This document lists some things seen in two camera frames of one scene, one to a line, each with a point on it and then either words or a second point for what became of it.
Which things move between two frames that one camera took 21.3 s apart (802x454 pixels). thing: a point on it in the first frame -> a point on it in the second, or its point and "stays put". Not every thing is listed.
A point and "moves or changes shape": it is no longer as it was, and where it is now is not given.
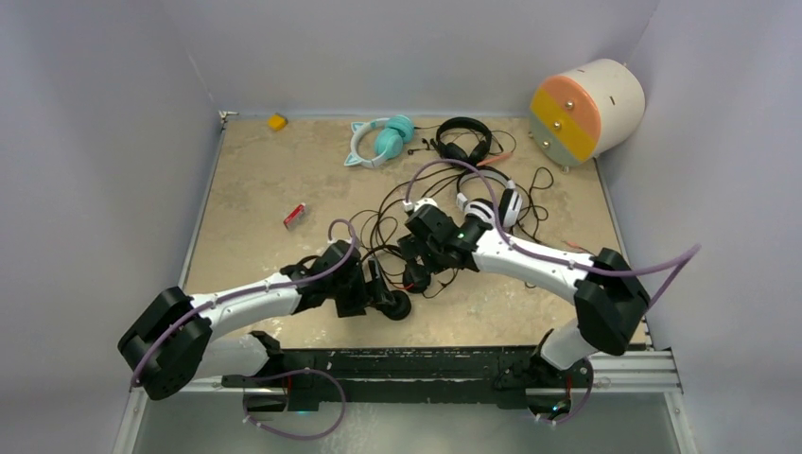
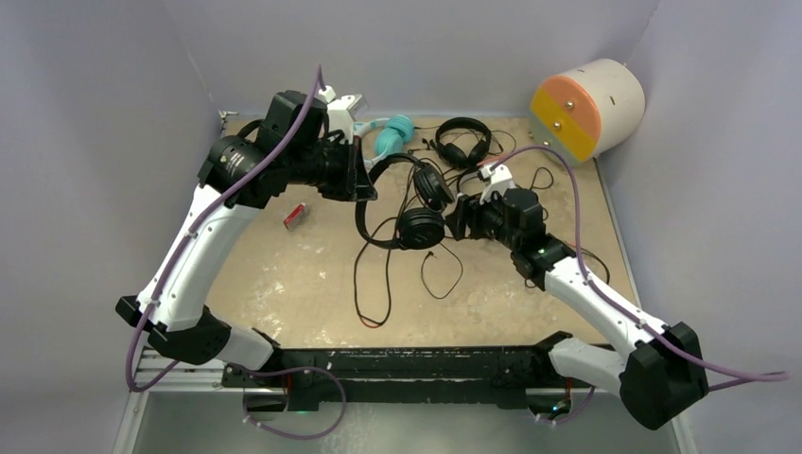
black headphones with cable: [375, 232] moves or changes shape
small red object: [294, 216] stays put
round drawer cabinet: [578, 116] stays put
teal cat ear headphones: [379, 139] stays put
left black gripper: [374, 290] -> [354, 171]
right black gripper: [413, 248] -> [466, 209]
